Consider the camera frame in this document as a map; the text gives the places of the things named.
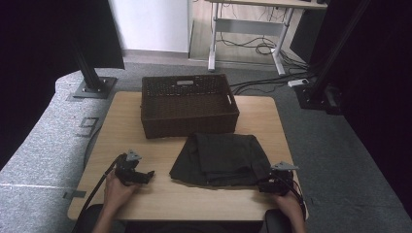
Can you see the grey tape strip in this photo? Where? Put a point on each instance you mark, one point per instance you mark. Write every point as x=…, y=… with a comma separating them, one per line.
x=74, y=194

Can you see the slanted black metal stand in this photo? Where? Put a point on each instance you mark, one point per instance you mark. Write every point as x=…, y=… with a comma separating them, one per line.
x=336, y=48

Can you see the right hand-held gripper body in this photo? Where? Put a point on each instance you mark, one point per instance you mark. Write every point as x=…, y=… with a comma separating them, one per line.
x=281, y=183

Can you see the black panel under desk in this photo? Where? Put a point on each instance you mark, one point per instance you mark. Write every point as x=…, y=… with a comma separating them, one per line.
x=307, y=35

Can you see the white panel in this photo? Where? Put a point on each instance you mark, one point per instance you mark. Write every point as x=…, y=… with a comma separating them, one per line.
x=152, y=26

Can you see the black pants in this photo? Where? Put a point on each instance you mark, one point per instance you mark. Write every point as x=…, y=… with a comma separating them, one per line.
x=220, y=160

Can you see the person's left hand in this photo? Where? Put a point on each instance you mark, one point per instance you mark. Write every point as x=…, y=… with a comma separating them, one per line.
x=116, y=194

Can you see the person's right hand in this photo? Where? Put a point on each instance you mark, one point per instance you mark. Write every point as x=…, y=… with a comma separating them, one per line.
x=290, y=205

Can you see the white power strip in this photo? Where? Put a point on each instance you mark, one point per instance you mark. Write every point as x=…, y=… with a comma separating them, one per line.
x=298, y=83

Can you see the brown wicker basket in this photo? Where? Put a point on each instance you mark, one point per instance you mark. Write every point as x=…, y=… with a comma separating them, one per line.
x=188, y=106

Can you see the black metal stand with base plate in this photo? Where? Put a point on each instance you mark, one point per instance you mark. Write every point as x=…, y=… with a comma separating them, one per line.
x=94, y=85

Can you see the black curtain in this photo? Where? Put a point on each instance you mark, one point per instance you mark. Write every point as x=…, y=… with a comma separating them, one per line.
x=32, y=64
x=382, y=97

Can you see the black stand base box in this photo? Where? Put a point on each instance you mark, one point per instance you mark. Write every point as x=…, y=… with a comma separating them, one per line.
x=319, y=98

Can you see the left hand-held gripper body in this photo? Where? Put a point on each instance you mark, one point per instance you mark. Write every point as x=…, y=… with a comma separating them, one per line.
x=127, y=168

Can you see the desk with white metal frame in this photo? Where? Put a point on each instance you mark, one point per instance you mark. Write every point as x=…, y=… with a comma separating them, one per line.
x=249, y=27

